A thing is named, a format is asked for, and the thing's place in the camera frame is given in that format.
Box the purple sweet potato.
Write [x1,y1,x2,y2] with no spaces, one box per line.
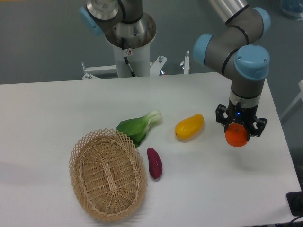
[147,148,163,179]

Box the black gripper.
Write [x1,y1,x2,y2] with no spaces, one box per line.
[215,101,267,141]

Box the black device at table edge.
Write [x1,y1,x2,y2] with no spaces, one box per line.
[286,191,303,217]

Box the green bok choy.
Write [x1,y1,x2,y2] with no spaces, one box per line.
[116,109,162,147]

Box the black cable on pedestal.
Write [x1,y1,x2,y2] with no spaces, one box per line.
[121,37,137,78]

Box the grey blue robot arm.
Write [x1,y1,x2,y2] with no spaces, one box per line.
[79,0,271,140]

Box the yellow mango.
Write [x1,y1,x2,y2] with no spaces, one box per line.
[175,113,205,140]

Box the white frame at right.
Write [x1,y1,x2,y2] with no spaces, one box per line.
[280,80,303,124]

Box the blue bag in corner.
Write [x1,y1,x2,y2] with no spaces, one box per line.
[280,0,303,21]

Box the woven wicker basket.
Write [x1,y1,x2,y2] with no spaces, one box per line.
[69,128,147,221]

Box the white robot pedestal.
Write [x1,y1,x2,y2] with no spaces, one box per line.
[81,13,190,80]

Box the orange fruit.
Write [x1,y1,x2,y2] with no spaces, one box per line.
[225,123,248,147]

